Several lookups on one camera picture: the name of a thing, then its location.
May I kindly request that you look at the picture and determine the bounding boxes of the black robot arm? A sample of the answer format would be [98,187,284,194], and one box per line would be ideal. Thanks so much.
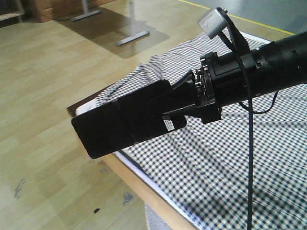
[147,33,307,124]

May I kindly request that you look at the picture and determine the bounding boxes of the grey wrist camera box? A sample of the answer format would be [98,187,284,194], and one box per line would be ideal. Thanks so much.
[198,7,228,39]

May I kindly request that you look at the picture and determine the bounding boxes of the grey metal desk legs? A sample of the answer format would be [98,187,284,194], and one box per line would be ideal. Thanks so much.
[71,0,150,46]

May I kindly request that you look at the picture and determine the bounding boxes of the black smartphone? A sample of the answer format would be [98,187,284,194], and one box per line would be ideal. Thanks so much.
[71,80,187,159]

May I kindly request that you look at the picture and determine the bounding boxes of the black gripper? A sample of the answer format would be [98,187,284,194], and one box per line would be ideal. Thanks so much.
[147,52,247,124]

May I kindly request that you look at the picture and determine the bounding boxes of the wooden bed frame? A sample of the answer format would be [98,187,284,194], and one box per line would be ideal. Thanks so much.
[66,91,200,230]

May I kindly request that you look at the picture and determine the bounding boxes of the black camera cable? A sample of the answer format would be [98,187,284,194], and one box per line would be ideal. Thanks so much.
[219,9,279,230]

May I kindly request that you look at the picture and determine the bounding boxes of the black white checkered quilt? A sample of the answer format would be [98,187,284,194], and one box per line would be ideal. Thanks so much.
[95,33,307,230]

